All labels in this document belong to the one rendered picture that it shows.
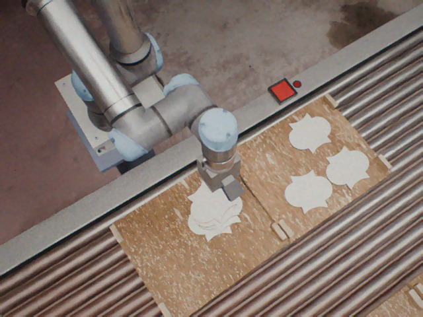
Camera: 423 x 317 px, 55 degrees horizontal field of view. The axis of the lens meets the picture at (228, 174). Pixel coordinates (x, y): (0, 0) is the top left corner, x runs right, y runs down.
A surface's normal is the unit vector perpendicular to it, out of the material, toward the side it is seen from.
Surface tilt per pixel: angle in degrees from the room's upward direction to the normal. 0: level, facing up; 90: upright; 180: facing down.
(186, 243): 0
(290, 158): 0
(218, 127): 0
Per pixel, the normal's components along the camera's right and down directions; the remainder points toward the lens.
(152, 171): 0.02, -0.37
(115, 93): 0.28, -0.04
